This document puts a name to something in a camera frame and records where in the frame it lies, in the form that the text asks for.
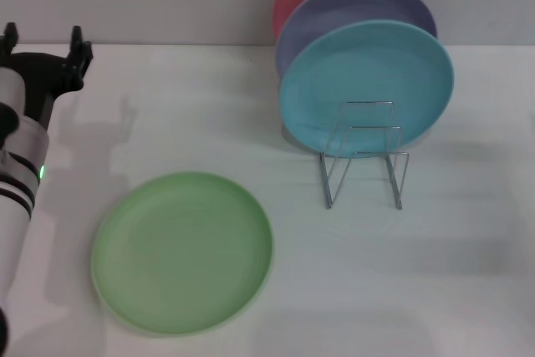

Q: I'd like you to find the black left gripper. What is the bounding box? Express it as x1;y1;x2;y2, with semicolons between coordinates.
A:
0;22;94;131

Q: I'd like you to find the green plate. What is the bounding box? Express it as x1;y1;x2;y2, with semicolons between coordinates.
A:
90;171;274;339

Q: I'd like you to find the purple plate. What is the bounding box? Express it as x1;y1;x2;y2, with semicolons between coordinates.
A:
275;0;439;79

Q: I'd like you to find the teal blue plate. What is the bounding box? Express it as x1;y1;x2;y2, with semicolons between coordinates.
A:
278;18;456;160

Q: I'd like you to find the chrome wire plate rack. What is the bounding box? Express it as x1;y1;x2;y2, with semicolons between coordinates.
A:
318;99;410;211

